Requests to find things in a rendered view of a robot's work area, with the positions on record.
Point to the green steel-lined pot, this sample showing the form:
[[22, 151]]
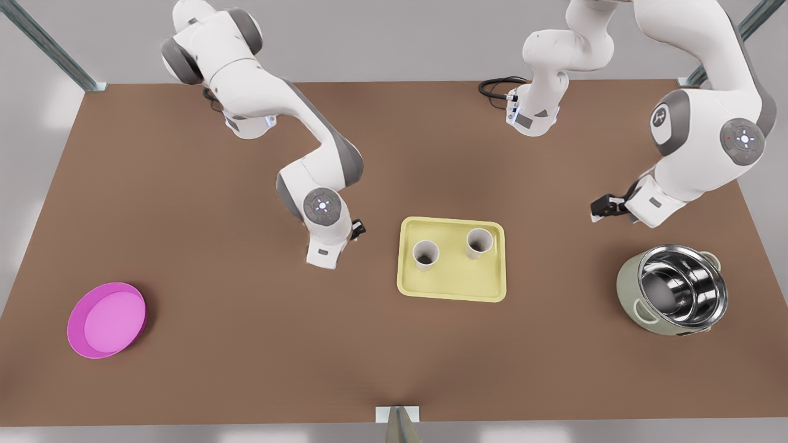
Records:
[[672, 290]]

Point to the pink round plate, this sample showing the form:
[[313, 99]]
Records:
[[106, 320]]

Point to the yellow rectangular tray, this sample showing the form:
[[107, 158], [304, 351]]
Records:
[[452, 259]]

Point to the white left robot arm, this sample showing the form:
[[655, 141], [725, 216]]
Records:
[[702, 123]]

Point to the white IKEA cup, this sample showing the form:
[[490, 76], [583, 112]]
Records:
[[479, 242], [425, 255]]

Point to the silver frame post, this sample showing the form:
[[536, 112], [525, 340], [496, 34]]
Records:
[[726, 46], [49, 44], [399, 424]]

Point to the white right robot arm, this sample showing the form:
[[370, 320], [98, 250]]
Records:
[[258, 92]]

